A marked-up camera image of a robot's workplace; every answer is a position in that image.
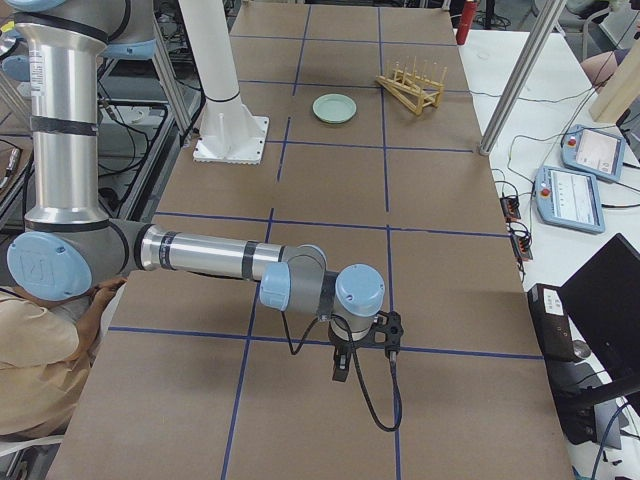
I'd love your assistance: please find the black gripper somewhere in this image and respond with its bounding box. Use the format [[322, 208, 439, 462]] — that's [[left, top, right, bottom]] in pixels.
[[328, 327, 355, 382]]

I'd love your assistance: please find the pale green plate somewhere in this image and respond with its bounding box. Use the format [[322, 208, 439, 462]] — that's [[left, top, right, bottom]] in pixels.
[[312, 93, 357, 124]]

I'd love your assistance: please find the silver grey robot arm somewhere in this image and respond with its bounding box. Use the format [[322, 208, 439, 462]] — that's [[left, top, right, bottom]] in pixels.
[[7, 1, 402, 381]]

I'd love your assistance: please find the near orange black connector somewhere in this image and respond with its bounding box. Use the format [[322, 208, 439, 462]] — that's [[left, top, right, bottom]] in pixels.
[[510, 229, 533, 261]]

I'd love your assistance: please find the orange black connector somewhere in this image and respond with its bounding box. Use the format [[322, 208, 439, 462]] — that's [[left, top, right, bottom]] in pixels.
[[510, 229, 533, 261], [500, 195, 521, 222]]

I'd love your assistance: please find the far orange black connector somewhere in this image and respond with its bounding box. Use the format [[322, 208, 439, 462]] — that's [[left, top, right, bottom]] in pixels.
[[500, 195, 521, 222]]

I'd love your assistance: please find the black computer box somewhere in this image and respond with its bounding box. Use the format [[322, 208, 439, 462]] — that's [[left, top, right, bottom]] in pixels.
[[527, 282, 640, 446]]

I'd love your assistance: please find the black monitor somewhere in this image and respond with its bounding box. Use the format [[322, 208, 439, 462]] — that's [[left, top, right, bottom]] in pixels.
[[556, 233, 640, 384]]

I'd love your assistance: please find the wooden dish rack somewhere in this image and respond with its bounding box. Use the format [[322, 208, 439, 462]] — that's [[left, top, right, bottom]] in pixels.
[[375, 58, 448, 116]]

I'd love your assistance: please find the near teach pendant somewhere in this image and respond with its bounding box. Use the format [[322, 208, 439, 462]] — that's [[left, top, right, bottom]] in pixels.
[[534, 166, 605, 234]]

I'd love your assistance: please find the teach pendant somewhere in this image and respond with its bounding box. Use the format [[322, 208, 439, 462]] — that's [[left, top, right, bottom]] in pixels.
[[561, 124, 624, 183], [534, 166, 605, 234]]

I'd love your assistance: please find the person in beige shirt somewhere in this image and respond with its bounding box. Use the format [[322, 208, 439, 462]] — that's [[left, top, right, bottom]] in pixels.
[[1, 277, 126, 439]]

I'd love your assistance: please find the far teach pendant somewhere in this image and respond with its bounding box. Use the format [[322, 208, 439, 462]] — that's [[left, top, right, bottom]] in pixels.
[[561, 124, 624, 183]]

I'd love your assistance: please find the red bottle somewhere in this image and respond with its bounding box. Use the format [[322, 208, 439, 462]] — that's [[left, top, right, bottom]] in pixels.
[[456, 0, 478, 46]]

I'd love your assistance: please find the wooden beam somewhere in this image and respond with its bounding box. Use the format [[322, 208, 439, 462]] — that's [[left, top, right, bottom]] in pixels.
[[589, 42, 639, 124]]

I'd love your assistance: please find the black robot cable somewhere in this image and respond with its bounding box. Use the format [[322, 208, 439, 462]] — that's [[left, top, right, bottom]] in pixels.
[[281, 308, 404, 433]]

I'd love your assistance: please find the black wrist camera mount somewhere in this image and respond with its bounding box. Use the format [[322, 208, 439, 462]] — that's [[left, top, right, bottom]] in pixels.
[[355, 311, 404, 364]]

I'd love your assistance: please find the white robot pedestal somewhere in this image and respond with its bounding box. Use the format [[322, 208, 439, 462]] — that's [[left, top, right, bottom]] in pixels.
[[179, 0, 269, 165]]

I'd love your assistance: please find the aluminium frame post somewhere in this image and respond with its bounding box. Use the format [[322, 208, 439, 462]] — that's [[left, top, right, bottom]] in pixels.
[[479, 0, 566, 156]]

